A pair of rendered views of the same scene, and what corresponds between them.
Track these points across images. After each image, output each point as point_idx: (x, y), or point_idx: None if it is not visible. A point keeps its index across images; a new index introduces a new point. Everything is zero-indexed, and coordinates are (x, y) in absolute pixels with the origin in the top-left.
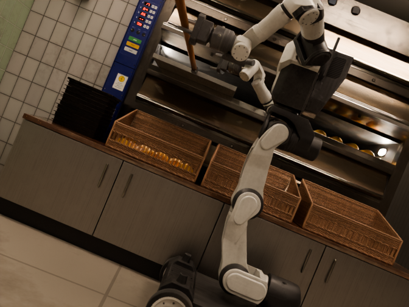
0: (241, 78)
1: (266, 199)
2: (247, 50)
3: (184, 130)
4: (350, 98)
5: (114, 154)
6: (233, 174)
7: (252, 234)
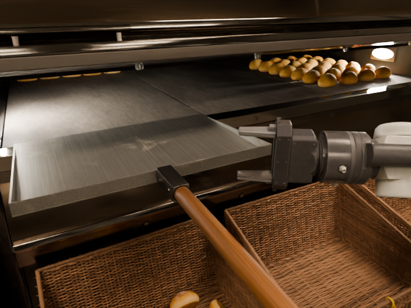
0: (380, 197)
1: (320, 235)
2: None
3: (157, 234)
4: (396, 18)
5: None
6: (268, 238)
7: None
